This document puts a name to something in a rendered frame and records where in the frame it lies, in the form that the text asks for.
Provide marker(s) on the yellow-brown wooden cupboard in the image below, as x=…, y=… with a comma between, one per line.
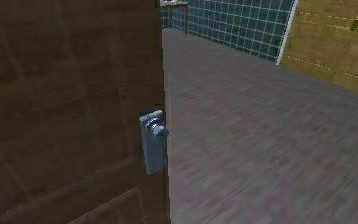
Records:
x=330, y=40

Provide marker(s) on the brown wooden table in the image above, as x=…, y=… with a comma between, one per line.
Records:
x=178, y=10

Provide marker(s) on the dark brown wooden door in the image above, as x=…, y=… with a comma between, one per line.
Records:
x=70, y=100

